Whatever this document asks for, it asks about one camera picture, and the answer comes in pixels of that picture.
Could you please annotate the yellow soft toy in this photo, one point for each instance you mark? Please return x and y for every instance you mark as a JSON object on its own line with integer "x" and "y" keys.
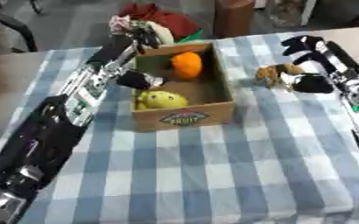
{"x": 161, "y": 100}

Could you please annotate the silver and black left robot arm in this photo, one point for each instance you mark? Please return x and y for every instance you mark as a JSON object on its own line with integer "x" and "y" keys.
{"x": 60, "y": 116}

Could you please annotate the brown soft toy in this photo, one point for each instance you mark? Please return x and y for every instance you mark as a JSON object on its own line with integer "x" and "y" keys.
{"x": 270, "y": 74}

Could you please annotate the tan cardboard box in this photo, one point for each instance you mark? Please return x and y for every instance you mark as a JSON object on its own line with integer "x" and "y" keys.
{"x": 187, "y": 116}

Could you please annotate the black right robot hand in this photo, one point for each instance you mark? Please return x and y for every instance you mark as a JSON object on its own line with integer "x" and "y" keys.
{"x": 341, "y": 57}

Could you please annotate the orange toy fruit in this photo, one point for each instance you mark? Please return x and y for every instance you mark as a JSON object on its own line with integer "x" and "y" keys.
{"x": 186, "y": 65}

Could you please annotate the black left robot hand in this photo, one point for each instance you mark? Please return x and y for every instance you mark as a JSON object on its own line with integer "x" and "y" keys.
{"x": 113, "y": 51}

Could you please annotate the pink and white cloth bundle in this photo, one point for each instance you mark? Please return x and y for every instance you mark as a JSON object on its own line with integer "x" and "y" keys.
{"x": 119, "y": 23}

